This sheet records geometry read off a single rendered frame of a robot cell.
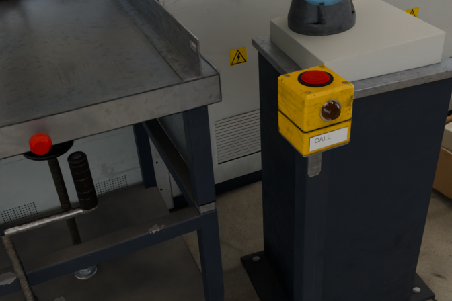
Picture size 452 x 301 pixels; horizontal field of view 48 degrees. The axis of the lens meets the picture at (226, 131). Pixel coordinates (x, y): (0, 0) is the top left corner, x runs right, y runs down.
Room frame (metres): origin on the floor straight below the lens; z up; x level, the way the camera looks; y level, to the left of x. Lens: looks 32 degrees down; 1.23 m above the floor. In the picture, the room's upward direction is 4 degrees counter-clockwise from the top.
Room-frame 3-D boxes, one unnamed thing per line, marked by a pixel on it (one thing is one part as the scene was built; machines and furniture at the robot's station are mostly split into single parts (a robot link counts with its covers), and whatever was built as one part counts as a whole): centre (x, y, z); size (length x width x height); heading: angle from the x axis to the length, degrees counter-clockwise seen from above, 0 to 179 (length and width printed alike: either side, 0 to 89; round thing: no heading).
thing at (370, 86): (1.06, -0.29, 0.74); 0.35 x 0.35 x 0.02; 16
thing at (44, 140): (0.66, 0.28, 0.82); 0.04 x 0.03 x 0.03; 21
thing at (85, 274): (0.99, 0.41, 0.18); 0.06 x 0.06 x 0.02
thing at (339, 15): (1.10, -0.23, 0.86); 0.15 x 0.15 x 0.10
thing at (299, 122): (0.64, -0.13, 0.85); 0.08 x 0.08 x 0.10; 21
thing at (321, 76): (0.64, -0.13, 0.90); 0.04 x 0.04 x 0.02
